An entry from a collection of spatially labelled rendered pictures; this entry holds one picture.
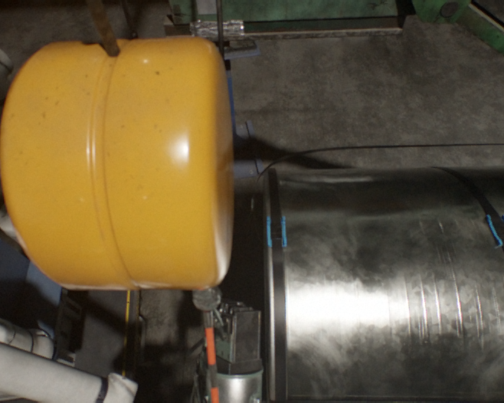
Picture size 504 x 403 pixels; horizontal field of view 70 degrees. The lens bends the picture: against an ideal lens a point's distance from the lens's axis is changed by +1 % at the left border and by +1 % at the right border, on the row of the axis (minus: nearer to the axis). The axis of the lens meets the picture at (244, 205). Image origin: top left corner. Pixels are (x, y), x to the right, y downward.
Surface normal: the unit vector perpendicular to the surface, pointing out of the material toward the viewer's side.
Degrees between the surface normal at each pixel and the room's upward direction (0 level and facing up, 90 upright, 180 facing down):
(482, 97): 0
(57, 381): 49
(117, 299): 0
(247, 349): 43
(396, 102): 0
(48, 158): 37
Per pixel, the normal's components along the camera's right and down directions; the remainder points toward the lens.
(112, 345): -0.04, -0.55
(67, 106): -0.04, -0.24
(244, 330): 0.53, -0.10
